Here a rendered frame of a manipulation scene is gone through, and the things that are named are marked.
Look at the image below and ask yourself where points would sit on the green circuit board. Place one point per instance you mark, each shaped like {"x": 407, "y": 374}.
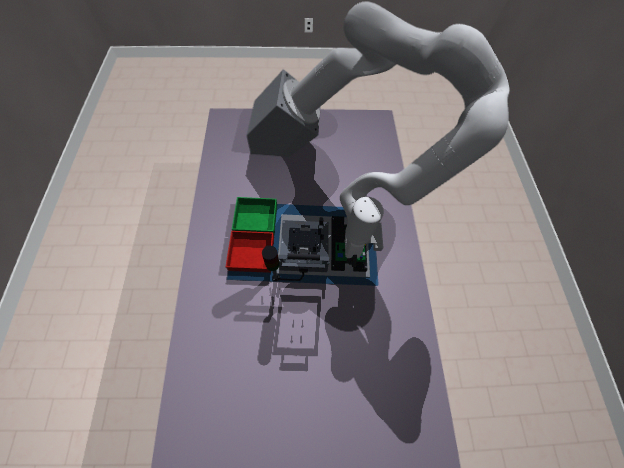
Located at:
{"x": 340, "y": 253}

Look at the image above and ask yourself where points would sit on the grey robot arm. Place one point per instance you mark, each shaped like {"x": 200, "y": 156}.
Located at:
{"x": 461, "y": 54}

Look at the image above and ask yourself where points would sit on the red bin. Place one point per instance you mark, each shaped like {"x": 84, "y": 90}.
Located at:
{"x": 245, "y": 251}

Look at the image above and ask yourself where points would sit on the green open bin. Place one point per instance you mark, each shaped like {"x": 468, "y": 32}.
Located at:
{"x": 255, "y": 215}

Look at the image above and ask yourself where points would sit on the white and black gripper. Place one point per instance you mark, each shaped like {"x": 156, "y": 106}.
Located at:
{"x": 352, "y": 250}

